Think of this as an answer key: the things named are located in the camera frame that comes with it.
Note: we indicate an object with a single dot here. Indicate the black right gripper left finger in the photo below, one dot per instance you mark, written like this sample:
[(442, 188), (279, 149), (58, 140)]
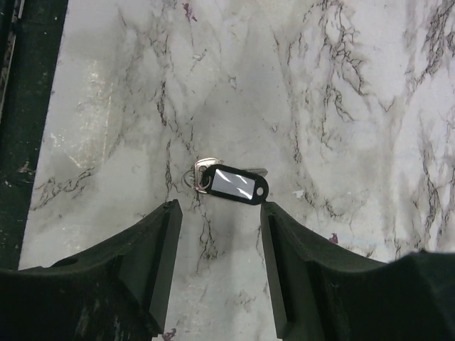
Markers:
[(116, 290)]

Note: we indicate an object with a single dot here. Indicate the key with black tag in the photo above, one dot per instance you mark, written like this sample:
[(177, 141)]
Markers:
[(210, 176)]

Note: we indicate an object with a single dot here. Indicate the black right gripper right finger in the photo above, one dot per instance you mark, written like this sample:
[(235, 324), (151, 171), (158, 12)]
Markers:
[(321, 291)]

